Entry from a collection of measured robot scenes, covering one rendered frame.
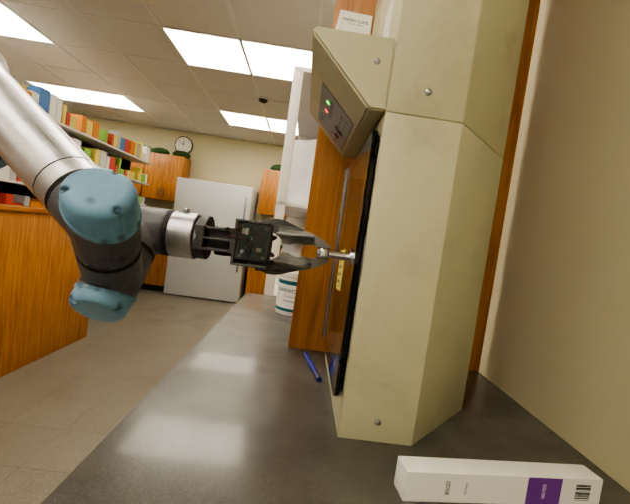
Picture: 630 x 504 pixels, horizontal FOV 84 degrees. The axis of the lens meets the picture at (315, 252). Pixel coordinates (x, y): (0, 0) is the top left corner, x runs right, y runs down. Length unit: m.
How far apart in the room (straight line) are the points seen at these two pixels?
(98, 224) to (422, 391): 0.47
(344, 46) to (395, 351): 0.43
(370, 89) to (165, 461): 0.54
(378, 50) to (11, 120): 0.46
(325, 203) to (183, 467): 0.61
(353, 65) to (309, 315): 0.57
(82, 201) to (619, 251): 0.77
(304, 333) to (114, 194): 0.60
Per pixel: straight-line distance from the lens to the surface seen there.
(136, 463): 0.51
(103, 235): 0.44
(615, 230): 0.78
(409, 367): 0.55
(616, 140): 0.83
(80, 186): 0.44
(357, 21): 0.64
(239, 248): 0.54
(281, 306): 1.22
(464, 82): 0.58
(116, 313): 0.55
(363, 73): 0.55
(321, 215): 0.87
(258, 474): 0.49
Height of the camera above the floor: 1.23
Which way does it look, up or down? 3 degrees down
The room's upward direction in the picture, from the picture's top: 8 degrees clockwise
